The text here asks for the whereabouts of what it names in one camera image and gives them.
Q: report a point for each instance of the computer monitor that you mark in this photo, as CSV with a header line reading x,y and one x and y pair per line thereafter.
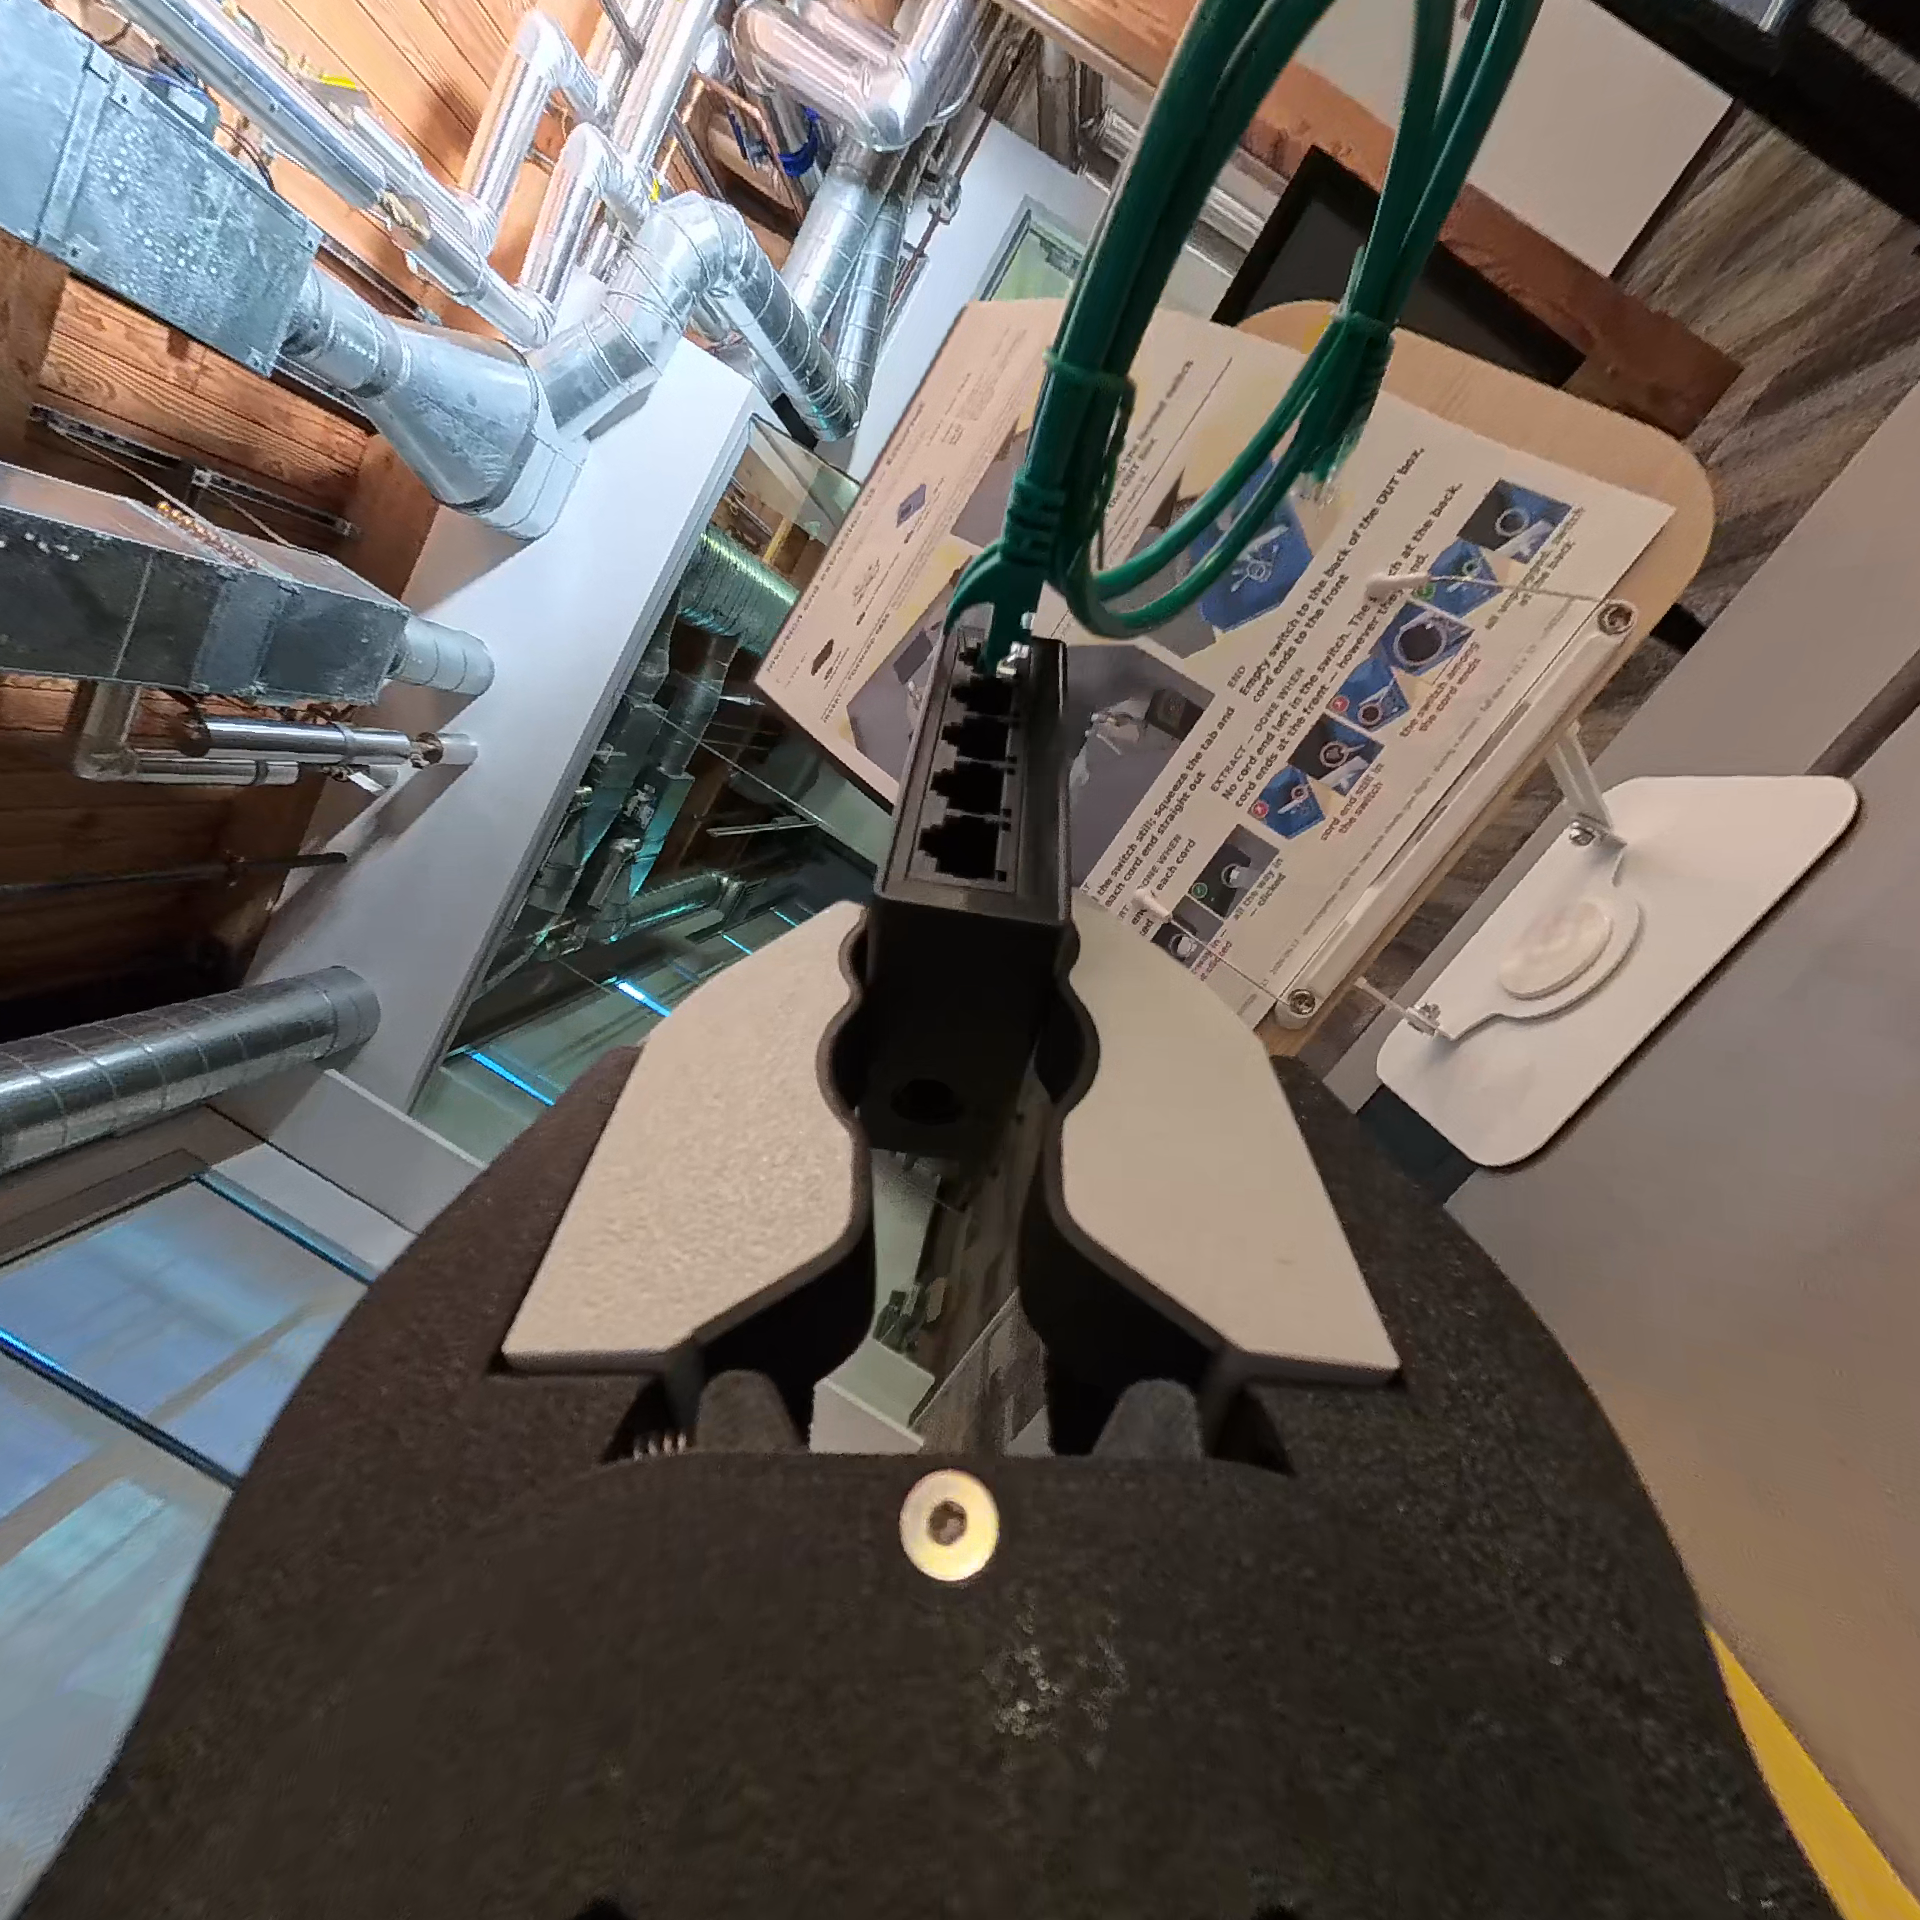
x,y
1442,257

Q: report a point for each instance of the printed instruction sheet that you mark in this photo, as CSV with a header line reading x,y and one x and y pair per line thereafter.
x,y
1352,630

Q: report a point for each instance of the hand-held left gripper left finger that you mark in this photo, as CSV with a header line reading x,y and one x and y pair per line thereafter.
x,y
692,1201

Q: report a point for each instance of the yellow plastic bin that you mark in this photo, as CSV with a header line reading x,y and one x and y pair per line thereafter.
x,y
1816,1772

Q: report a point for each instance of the black ethernet port box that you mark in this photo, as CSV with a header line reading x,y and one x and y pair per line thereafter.
x,y
960,872

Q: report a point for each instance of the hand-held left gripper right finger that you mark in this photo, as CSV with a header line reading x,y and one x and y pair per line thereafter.
x,y
1218,1201

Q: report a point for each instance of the white sign base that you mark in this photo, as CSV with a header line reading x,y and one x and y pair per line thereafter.
x,y
1635,930

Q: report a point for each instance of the white pillar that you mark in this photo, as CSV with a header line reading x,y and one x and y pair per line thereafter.
x,y
511,750

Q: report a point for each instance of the wooden post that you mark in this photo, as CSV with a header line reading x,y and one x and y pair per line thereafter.
x,y
1411,150

